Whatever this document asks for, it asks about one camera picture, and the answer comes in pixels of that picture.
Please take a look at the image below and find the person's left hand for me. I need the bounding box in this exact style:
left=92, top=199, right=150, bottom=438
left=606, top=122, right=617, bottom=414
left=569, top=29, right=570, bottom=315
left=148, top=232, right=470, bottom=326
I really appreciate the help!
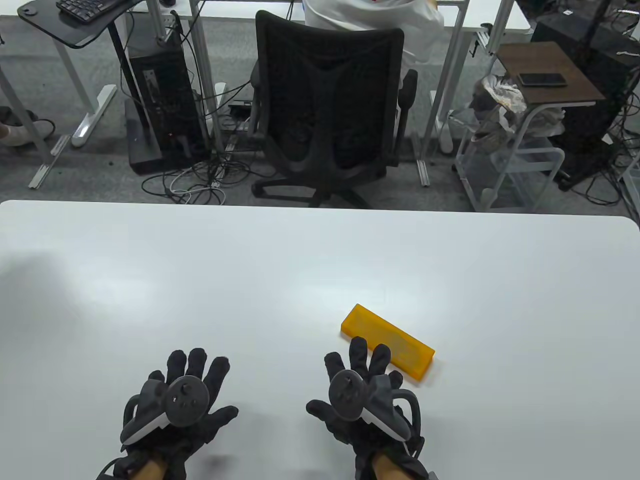
left=119, top=348, right=240, bottom=473

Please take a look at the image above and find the person's right hand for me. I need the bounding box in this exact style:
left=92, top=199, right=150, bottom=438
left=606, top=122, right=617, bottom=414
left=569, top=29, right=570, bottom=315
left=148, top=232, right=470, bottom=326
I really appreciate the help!
left=306, top=336, right=427, bottom=480

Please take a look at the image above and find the yellow pen case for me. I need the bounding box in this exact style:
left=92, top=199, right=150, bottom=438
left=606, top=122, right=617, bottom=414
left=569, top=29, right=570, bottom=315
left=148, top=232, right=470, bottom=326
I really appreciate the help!
left=341, top=303, right=436, bottom=385

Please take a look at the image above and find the person's right forearm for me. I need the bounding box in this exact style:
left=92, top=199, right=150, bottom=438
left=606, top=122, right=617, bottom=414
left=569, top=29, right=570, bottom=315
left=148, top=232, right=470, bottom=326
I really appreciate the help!
left=372, top=454, right=401, bottom=480

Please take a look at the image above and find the person's left forearm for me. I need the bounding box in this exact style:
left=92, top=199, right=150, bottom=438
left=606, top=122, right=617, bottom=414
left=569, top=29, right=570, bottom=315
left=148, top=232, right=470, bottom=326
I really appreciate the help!
left=131, top=457, right=168, bottom=480

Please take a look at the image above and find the grey left hand controller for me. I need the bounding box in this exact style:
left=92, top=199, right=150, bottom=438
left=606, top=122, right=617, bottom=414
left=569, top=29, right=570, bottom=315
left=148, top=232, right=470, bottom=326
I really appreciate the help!
left=120, top=376, right=211, bottom=447

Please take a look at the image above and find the white rolling cart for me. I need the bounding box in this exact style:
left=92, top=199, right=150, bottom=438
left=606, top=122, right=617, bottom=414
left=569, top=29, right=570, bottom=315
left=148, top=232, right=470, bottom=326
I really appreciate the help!
left=452, top=107, right=566, bottom=213

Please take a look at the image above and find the black mesh office chair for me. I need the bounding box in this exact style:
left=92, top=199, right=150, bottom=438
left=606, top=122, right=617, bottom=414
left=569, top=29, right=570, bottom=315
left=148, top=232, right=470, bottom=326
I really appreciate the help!
left=249, top=10, right=419, bottom=210

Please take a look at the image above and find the black computer tower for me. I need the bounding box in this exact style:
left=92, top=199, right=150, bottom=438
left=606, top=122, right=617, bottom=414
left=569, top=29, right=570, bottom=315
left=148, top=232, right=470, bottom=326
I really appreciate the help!
left=127, top=37, right=211, bottom=163

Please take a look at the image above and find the white desk with T-foot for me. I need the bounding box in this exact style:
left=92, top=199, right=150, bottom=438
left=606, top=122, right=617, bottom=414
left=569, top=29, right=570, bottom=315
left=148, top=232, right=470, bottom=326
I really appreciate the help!
left=0, top=14, right=118, bottom=190

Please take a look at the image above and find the crumpled plastic bag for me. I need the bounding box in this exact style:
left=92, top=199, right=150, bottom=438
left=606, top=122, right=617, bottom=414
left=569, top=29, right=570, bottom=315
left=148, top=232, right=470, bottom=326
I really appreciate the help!
left=469, top=74, right=566, bottom=146

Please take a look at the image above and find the black smartphone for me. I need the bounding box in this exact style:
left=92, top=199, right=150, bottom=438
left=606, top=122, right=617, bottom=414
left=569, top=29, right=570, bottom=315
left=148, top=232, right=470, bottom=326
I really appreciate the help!
left=517, top=73, right=568, bottom=88

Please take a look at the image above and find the brown top side table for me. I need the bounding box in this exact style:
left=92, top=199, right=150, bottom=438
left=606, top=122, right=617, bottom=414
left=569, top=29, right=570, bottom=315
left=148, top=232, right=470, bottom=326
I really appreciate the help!
left=497, top=41, right=607, bottom=151

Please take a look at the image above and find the black equipment case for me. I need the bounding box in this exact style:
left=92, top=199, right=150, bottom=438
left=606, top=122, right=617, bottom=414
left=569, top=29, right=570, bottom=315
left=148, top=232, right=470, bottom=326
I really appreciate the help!
left=530, top=10, right=640, bottom=191

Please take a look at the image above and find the black standing desk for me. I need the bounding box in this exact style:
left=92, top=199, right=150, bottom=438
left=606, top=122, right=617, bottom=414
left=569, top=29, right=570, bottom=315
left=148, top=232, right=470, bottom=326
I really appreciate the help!
left=17, top=0, right=163, bottom=175

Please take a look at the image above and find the black keyboard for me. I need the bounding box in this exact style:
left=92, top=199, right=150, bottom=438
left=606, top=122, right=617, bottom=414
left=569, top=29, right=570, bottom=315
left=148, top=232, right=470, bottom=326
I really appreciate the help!
left=56, top=0, right=128, bottom=25

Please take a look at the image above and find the tangle of floor cables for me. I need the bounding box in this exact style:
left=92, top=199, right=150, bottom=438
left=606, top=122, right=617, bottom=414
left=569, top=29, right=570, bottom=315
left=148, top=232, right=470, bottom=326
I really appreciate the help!
left=141, top=150, right=278, bottom=206

